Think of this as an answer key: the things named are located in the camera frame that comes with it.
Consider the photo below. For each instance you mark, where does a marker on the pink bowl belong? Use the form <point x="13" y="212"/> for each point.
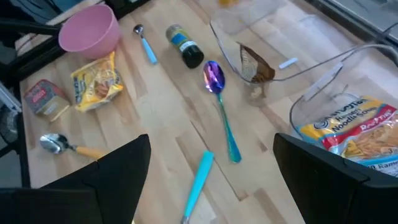
<point x="90" y="34"/>

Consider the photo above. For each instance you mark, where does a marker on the silver aluminium extrusion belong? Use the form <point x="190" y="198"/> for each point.
<point x="7" y="98"/>

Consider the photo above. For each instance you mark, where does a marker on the iridescent purple teal spoon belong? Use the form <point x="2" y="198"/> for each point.
<point x="214" y="76"/>

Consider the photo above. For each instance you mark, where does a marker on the red and gold spice tin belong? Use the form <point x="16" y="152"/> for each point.
<point x="43" y="96"/>

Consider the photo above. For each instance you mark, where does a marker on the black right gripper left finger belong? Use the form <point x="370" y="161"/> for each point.
<point x="124" y="180"/>

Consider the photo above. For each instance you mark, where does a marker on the yellow ramen noodle pack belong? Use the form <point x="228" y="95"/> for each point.
<point x="96" y="84"/>

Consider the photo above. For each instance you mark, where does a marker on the orange spice bottle black cap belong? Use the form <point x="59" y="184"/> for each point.
<point x="186" y="49"/>

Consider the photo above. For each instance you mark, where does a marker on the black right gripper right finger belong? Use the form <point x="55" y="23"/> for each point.
<point x="311" y="180"/>

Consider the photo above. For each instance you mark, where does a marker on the clear plastic bin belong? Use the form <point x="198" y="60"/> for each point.
<point x="304" y="109"/>
<point x="248" y="18"/>
<point x="227" y="49"/>

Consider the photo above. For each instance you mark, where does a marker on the brown spice jar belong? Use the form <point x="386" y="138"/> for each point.
<point x="258" y="68"/>

